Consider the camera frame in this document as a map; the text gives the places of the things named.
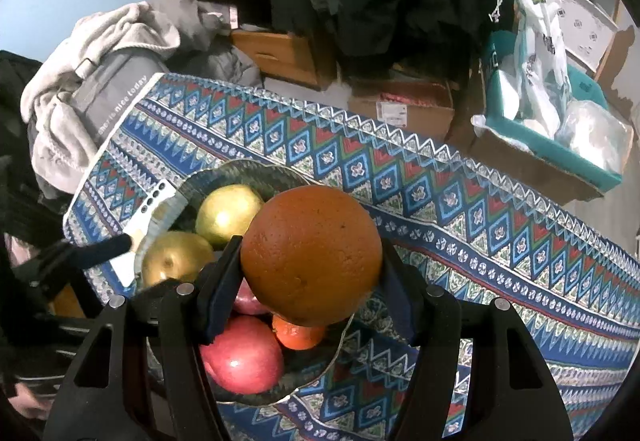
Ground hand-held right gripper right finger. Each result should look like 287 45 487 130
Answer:
372 243 576 441

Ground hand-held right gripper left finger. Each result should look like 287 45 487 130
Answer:
42 235 246 441

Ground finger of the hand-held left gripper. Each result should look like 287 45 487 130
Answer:
37 233 136 272
131 277 176 309

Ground dark red apple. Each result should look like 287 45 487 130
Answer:
232 278 273 317

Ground bright red apple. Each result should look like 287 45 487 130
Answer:
199 315 286 396

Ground small tangerine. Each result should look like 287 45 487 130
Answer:
271 313 328 352

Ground orange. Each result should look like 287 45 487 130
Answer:
240 185 385 327

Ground dark glass bowl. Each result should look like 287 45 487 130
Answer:
132 158 357 407

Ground person's left hand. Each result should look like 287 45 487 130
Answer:
2 381 46 422

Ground white paper label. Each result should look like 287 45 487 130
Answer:
107 178 188 289

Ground blue patterned tablecloth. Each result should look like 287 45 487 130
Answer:
62 71 640 441

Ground black bag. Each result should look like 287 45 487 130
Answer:
0 50 66 247

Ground pile of grey clothes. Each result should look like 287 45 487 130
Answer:
21 1 181 194

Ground small labelled cardboard box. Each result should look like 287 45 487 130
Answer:
347 78 456 142

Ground teal plastic crate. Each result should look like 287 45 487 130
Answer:
482 31 623 192

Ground grey crumpled garment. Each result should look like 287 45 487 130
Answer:
150 0 263 87

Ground clear plastic bags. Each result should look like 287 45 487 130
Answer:
555 100 635 172

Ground wooden drawer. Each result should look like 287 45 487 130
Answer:
231 28 336 89

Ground white rice bag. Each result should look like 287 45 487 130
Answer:
480 0 571 139

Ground white patterned storage box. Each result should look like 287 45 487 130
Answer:
555 0 621 72

